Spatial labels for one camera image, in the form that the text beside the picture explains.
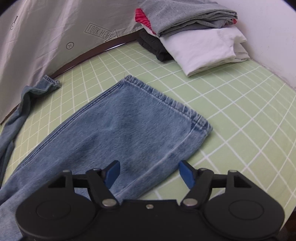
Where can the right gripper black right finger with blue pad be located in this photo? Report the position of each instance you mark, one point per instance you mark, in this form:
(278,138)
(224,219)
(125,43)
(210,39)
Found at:
(199,183)

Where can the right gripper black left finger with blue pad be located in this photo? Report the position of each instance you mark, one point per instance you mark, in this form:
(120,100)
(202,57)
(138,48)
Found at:
(99,183)

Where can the blue denim jeans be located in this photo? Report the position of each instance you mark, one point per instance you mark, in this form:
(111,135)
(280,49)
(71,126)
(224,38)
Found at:
(145,130)

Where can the white folded garment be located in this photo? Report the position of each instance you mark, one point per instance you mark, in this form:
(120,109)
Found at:
(199,50)

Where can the black folded garment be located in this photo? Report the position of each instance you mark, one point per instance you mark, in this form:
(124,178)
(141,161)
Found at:
(153,45)

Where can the white printed curtain cloth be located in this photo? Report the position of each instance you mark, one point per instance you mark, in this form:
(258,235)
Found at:
(40,37)

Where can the grey folded garment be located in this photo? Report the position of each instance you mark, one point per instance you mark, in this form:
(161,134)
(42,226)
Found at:
(171,17)

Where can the red striped folded garment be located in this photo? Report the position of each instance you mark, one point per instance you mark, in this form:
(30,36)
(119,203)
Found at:
(141,18)

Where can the dark brown bed frame edge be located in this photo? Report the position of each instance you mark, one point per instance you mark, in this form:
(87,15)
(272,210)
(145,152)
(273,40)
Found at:
(92,54)

